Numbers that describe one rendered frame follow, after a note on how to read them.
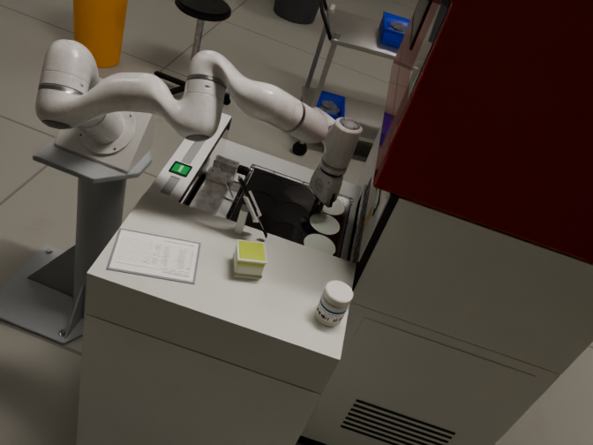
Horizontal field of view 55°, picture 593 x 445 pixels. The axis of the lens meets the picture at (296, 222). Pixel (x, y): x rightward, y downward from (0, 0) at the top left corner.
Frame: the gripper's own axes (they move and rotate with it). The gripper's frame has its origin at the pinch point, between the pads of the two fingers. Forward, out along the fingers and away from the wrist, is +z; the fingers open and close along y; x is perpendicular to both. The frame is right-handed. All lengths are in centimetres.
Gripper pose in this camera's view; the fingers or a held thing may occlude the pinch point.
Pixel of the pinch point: (317, 207)
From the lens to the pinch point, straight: 184.8
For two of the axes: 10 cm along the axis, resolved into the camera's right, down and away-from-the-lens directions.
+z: -2.7, 7.4, 6.2
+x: 8.4, -1.4, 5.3
